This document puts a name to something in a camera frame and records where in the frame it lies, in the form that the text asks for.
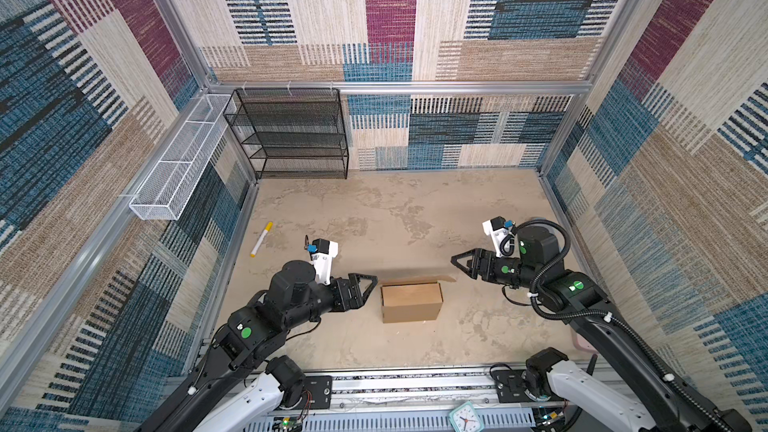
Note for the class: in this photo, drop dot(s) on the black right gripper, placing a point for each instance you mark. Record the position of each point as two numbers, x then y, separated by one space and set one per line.
475 263

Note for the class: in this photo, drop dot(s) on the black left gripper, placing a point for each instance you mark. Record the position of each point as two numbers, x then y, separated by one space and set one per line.
343 304

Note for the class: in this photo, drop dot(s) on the brown cardboard box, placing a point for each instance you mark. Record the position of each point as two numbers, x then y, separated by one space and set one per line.
416 299

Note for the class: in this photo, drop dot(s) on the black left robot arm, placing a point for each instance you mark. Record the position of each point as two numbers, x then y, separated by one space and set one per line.
253 333

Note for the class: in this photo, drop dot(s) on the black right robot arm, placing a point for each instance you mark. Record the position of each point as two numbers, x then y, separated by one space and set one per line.
531 256

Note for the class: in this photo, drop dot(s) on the yellow-capped white marker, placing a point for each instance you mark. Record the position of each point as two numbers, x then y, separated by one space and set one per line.
261 239

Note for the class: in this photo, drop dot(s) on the small teal alarm clock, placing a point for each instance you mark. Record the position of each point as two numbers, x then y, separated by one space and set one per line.
465 418

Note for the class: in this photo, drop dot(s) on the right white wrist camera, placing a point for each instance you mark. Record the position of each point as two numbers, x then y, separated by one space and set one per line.
502 234

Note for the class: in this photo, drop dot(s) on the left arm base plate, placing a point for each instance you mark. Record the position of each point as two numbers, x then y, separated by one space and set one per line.
315 394

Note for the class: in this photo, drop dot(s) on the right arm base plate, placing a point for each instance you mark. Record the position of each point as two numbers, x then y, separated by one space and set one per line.
511 387

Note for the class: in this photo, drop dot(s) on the black wire shelf rack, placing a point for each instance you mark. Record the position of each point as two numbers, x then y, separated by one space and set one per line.
291 134

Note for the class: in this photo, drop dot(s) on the white wire mesh basket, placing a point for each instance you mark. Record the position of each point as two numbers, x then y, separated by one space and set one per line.
166 191

